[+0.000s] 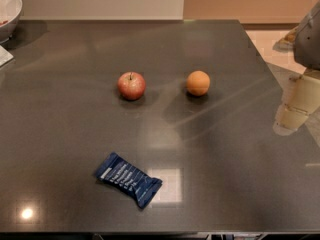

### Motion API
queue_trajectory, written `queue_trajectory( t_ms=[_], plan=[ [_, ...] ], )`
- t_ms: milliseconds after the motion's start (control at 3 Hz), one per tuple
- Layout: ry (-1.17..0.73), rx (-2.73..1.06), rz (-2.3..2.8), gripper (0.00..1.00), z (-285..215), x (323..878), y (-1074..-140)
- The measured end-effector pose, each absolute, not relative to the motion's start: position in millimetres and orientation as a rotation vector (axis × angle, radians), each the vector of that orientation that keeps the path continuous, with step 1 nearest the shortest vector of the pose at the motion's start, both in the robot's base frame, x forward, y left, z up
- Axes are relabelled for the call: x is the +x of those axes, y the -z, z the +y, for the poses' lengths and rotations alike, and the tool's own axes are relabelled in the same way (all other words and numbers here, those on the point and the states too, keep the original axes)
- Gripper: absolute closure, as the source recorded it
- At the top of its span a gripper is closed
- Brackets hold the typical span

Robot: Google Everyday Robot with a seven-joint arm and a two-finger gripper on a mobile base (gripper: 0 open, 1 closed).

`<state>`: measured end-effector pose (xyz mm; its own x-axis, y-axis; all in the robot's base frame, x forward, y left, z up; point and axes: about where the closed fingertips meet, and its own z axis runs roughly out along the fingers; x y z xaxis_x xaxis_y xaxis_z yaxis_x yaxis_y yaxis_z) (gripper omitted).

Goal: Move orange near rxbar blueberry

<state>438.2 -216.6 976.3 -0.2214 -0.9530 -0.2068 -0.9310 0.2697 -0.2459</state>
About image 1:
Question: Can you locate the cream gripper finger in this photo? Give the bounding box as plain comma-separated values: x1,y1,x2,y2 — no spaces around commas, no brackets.
273,69,320,136

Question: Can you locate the orange fruit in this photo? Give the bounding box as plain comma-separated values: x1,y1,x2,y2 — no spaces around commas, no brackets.
186,70,210,96

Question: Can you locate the blue rxbar blueberry wrapper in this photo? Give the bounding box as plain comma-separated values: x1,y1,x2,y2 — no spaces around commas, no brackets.
95,153,162,209

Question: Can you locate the red apple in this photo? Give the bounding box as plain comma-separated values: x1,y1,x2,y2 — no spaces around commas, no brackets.
117,72,146,101

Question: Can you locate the white bowl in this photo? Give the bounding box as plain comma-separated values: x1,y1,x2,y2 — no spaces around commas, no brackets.
0,0,23,43

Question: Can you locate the white paper napkin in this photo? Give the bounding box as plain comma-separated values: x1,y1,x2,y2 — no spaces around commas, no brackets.
0,46,14,67

